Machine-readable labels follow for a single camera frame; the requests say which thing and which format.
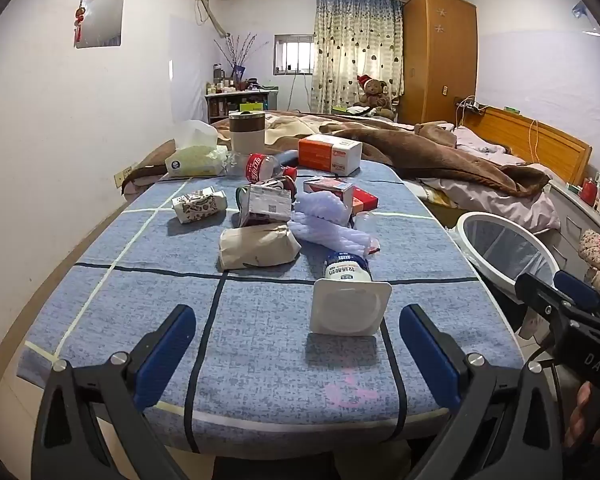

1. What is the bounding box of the wooden wardrobe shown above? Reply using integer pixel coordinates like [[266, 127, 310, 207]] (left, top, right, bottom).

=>
[[397, 0, 478, 126]]

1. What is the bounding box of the power strip with chargers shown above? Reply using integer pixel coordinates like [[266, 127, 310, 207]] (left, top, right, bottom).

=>
[[452, 95, 491, 113]]

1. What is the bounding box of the clear plastic wrapper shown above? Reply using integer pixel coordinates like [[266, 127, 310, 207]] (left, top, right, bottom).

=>
[[354, 211, 381, 233]]

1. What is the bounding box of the orange and white box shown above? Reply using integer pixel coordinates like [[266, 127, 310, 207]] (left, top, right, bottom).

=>
[[298, 134, 363, 177]]

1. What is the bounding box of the red cartoon can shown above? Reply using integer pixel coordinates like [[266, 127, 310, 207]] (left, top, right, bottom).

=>
[[236, 185, 288, 228]]

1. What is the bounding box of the pale pink duvet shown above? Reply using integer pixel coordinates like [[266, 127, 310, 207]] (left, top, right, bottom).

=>
[[405, 122, 561, 233]]

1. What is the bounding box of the white yogurt cup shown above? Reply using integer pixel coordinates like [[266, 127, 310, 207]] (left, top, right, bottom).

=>
[[309, 251, 393, 337]]

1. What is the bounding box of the clear bottle with red label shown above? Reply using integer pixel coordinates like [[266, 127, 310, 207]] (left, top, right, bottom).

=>
[[228, 152, 299, 184]]

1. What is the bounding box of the white mesh trash bin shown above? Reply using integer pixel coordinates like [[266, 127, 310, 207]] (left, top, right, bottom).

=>
[[455, 211, 561, 302]]

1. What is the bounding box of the white insulated pipe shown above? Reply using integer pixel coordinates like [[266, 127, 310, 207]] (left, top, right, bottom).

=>
[[195, 0, 231, 38]]

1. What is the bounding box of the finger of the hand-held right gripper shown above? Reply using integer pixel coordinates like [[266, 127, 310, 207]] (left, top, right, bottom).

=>
[[553, 270, 600, 321], [514, 272, 575, 333]]

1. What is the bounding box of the blue wall decoration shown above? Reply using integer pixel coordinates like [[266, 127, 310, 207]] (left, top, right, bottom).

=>
[[572, 0, 600, 36]]

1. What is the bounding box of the brown plush blanket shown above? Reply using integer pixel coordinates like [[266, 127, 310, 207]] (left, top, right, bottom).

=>
[[121, 112, 551, 200]]

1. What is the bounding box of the floral patterned cloth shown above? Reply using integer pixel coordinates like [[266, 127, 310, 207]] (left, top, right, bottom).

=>
[[577, 230, 600, 291]]

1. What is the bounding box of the wooden bed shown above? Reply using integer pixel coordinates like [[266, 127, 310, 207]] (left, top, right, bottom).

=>
[[415, 105, 593, 231]]

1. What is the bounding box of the green tissue pack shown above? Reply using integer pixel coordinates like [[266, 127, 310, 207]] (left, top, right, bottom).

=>
[[165, 120, 228, 178]]

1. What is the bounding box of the white charging cable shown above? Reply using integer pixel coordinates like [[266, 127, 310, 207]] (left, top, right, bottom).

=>
[[527, 117, 541, 161]]

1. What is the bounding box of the cream tumbler with brown lid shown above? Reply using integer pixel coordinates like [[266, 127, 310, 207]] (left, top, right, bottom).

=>
[[228, 110, 266, 154]]

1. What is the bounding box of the brown teddy bear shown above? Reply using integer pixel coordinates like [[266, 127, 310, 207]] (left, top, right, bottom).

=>
[[352, 75, 396, 117]]

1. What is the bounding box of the cluttered shelf unit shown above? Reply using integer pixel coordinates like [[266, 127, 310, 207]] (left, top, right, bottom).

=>
[[204, 87, 281, 123]]

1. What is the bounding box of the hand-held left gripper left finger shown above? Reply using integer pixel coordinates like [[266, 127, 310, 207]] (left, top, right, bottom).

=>
[[31, 304, 197, 480]]

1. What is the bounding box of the brown paper bag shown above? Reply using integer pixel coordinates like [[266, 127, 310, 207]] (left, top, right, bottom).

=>
[[217, 223, 302, 272]]

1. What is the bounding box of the white labelled packet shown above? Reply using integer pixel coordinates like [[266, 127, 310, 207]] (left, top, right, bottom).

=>
[[249, 182, 295, 221]]

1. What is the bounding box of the square wall mirror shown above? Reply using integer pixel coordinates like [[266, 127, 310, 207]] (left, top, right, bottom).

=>
[[75, 0, 125, 49]]

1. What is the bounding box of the patterned tissue pack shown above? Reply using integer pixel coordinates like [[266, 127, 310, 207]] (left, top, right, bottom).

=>
[[171, 186, 228, 224]]

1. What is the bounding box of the person's right hand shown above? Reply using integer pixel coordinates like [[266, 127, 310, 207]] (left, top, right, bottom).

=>
[[565, 381, 600, 455]]

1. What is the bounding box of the small window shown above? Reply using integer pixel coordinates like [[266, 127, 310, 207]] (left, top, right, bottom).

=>
[[274, 35, 315, 75]]

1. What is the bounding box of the grey drawer cabinet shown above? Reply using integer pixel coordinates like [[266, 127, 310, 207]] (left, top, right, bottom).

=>
[[545, 180, 600, 281]]

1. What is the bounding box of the white ridged foam wrap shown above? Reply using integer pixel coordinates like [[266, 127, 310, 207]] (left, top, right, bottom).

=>
[[287, 191, 381, 256]]

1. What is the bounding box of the heart patterned curtain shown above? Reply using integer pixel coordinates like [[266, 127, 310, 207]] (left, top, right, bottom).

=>
[[311, 0, 406, 115]]

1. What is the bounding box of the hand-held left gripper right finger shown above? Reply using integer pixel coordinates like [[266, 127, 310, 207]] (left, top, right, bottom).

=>
[[399, 304, 563, 480]]

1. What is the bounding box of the red and white small box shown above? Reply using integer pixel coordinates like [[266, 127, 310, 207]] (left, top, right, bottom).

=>
[[303, 177, 355, 211]]

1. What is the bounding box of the vase of dry branches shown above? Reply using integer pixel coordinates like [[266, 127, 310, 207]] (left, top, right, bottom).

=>
[[215, 32, 258, 91]]

